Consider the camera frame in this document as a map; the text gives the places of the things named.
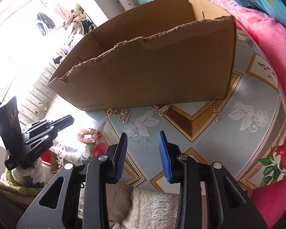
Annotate pink orange bead bracelet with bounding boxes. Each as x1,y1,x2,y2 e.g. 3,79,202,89
77,128,100,145

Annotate gold ring earrings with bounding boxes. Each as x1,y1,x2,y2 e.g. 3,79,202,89
105,108,131,123

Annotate silver chain earring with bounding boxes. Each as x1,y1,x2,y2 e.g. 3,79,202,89
153,101,174,116

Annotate left white gloved hand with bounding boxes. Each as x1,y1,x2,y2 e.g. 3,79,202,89
11,158,46,187

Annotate white fluffy towel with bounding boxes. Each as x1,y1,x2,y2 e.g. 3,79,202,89
106,184,179,228

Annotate fruit pattern tablecloth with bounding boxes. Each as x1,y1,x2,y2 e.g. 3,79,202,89
47,31,286,193

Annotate small silver earring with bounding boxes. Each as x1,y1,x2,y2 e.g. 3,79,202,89
212,108,222,123

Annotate pile of clothes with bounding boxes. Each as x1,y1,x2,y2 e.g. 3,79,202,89
63,4,95,48

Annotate brown cardboard box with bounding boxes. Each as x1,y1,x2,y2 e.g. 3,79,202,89
47,0,236,111

